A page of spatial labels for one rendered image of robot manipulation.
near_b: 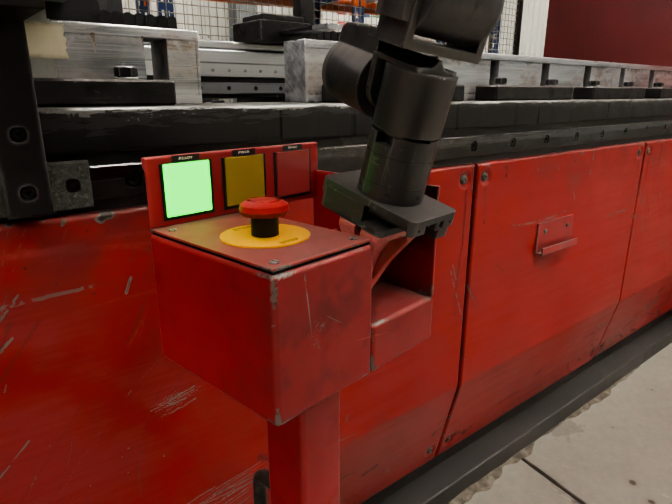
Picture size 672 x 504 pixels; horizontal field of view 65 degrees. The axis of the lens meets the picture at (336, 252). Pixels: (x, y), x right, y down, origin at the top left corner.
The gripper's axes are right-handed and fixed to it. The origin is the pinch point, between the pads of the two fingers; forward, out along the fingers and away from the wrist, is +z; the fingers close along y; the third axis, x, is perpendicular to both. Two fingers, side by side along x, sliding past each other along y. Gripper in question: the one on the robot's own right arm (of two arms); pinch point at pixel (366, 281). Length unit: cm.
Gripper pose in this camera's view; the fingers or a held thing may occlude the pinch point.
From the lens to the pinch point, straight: 49.5
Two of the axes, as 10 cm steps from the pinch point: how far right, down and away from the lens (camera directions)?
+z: -1.9, 8.7, 4.6
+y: -7.1, -4.5, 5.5
